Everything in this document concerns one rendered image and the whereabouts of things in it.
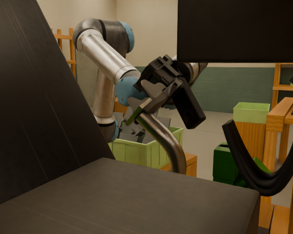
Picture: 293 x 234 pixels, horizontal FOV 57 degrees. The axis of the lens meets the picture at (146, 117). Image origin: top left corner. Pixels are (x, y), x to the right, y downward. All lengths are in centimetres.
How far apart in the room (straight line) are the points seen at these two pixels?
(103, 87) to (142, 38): 784
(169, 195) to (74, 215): 8
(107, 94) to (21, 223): 92
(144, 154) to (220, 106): 659
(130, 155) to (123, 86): 77
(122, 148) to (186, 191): 119
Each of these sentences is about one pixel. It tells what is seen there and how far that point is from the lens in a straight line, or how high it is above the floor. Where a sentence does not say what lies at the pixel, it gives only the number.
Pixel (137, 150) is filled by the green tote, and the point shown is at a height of 92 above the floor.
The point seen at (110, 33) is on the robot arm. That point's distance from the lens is 101.
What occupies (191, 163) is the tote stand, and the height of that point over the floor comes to 76.
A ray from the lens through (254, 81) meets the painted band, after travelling 758.
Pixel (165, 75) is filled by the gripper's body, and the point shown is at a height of 132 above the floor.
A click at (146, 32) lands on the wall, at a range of 885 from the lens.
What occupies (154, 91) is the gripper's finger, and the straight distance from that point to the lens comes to 51.
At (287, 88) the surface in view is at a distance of 685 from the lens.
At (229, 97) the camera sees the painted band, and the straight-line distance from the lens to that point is 775.
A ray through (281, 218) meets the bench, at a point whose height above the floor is 88.
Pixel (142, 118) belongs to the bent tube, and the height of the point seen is 125.
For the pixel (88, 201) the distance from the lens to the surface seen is 23.
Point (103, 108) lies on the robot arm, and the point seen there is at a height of 116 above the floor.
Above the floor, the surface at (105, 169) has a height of 124.
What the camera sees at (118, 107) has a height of 32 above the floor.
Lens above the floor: 135
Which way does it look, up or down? 11 degrees down
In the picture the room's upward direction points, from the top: straight up
